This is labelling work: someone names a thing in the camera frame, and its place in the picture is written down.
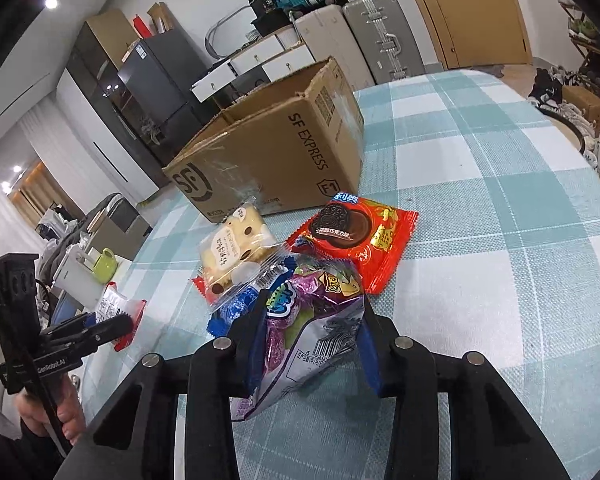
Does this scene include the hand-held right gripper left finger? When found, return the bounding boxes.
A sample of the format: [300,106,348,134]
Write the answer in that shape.
[52,302,276,480]

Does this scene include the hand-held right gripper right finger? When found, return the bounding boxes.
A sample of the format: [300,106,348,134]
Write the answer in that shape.
[357,302,573,480]

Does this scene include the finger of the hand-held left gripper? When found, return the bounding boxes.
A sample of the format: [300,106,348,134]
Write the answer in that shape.
[84,314,133,348]
[46,312,98,341]

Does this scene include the white red snack packet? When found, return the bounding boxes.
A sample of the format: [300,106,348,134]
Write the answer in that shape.
[94,282,147,351]

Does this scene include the purple candy packet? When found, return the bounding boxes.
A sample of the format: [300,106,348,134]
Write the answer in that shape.
[230,255,368,421]

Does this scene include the beige bread packet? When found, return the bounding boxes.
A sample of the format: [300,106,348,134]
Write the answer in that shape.
[190,201,291,306]

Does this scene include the red cookie packet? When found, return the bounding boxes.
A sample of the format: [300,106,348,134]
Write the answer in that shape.
[285,192,420,296]

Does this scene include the brown cardboard box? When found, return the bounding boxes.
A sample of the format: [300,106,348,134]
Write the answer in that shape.
[162,56,366,224]

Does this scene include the person's left forearm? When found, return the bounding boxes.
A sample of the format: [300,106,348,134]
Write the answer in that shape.
[0,395,78,480]

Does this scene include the person's left hand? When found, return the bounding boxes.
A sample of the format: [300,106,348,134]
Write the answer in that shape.
[17,375,87,448]

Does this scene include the green cup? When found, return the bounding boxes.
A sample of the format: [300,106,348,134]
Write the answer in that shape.
[92,248,117,282]

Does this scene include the dark blanket heap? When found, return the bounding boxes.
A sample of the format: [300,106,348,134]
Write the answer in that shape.
[35,192,131,266]

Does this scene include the beige curtain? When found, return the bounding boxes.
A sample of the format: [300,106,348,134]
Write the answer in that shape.
[10,160,51,226]

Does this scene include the white curtain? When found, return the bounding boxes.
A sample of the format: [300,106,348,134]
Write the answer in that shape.
[20,110,81,211]

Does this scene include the white wardrobe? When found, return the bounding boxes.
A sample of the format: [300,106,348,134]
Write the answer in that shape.
[57,70,161,201]

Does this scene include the dark glass cabinet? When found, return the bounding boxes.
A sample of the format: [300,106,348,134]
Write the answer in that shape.
[65,8,171,168]

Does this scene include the black refrigerator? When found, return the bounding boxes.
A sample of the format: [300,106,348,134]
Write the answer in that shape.
[117,27,216,156]

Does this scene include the white dresser with drawers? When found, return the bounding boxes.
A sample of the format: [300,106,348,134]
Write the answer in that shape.
[190,30,321,106]

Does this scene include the round black-rimmed stool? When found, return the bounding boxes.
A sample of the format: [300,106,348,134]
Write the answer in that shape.
[545,107,588,153]

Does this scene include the flat cardboard pieces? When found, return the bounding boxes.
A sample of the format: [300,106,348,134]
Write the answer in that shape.
[147,2,173,33]

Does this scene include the oval mirror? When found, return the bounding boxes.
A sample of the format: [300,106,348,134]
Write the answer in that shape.
[205,5,261,56]

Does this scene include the beige suitcase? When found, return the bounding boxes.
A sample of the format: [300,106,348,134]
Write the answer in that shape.
[294,4,378,93]

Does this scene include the silver suitcase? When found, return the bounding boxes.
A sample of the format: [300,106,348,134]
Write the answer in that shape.
[342,0,426,83]

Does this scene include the black case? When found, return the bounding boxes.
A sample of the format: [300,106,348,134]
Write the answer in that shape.
[250,10,296,36]

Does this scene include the small cardboard box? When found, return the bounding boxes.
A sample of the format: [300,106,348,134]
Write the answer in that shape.
[562,85,600,123]

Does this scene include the wooden door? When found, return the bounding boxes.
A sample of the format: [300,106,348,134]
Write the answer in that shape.
[395,0,533,70]

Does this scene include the wooden shoe rack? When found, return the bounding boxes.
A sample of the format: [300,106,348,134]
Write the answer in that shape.
[555,0,600,88]

